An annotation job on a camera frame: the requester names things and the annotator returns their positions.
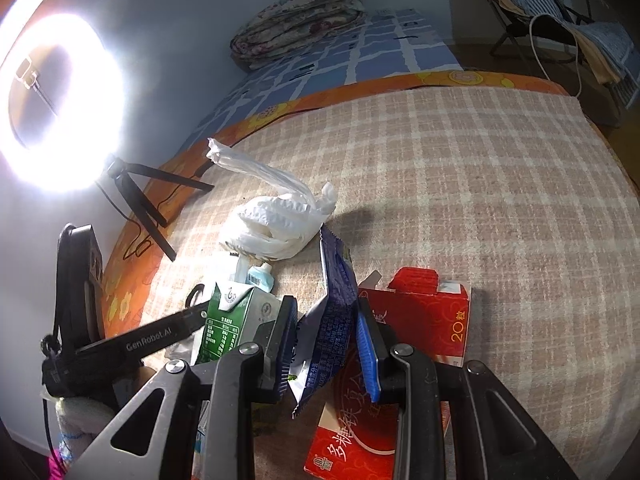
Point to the orange floral bed sheet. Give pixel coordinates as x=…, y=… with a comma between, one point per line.
x=125, y=270

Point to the beige plaid blanket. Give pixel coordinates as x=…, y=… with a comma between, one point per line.
x=450, y=185

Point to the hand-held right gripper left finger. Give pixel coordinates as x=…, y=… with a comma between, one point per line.
x=283, y=347

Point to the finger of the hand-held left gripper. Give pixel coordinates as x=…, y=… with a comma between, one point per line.
x=196, y=296

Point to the blue checkered bed sheet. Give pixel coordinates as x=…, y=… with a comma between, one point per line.
x=350, y=55

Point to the blue snack wrapper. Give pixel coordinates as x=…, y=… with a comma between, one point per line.
x=330, y=320

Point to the red cardboard box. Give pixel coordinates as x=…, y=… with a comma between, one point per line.
x=435, y=325

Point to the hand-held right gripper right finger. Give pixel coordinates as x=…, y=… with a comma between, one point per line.
x=369, y=360

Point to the white plastic bag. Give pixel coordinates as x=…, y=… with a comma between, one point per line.
x=265, y=225

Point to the pile of clothes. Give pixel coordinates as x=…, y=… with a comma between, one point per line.
x=600, y=40

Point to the green milk carton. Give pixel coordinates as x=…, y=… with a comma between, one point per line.
x=225, y=325

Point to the folded floral quilt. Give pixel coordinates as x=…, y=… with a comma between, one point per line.
x=300, y=25

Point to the small blue tube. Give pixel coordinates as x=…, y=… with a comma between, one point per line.
x=260, y=276

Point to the person's left hand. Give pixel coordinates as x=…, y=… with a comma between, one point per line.
x=82, y=417

